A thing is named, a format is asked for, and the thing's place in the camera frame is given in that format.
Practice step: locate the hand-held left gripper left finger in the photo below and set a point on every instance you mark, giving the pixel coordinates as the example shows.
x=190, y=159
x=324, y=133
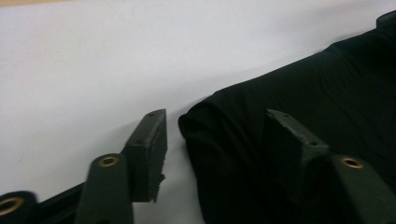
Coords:
x=146, y=155

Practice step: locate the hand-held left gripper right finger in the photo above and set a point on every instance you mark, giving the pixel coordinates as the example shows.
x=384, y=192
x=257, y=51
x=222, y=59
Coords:
x=299, y=143

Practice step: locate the black pants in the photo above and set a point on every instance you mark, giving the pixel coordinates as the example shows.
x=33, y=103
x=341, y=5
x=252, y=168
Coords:
x=311, y=93

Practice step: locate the wooden table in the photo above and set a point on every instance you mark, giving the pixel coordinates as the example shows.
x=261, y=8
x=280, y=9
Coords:
x=28, y=2

